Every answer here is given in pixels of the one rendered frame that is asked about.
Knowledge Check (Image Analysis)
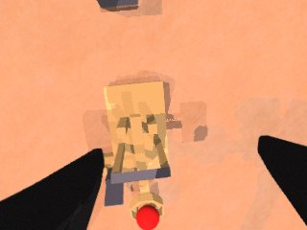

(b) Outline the white cube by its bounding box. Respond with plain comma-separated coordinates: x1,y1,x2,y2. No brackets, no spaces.
97,0,138,9

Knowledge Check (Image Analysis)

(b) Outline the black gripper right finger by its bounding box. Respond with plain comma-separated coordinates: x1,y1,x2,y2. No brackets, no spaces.
257,135,307,227

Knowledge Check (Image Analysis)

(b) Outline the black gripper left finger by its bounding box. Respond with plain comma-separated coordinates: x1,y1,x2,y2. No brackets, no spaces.
0,149,106,230

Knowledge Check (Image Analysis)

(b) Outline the red ball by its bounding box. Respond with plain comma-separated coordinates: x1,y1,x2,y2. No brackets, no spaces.
136,205,159,230

